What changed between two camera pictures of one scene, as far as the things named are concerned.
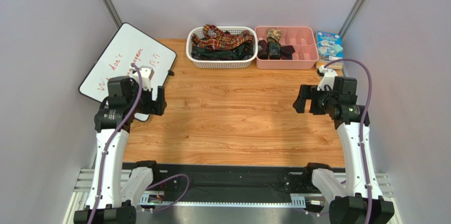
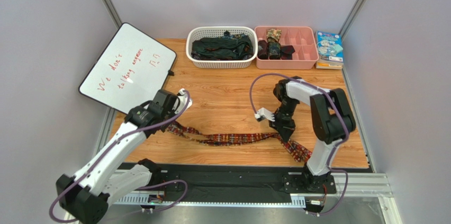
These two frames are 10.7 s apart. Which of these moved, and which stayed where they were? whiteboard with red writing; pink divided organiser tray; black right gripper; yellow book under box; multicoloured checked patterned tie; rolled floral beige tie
Moved: multicoloured checked patterned tie; black right gripper
Stayed: pink divided organiser tray; whiteboard with red writing; yellow book under box; rolled floral beige tie
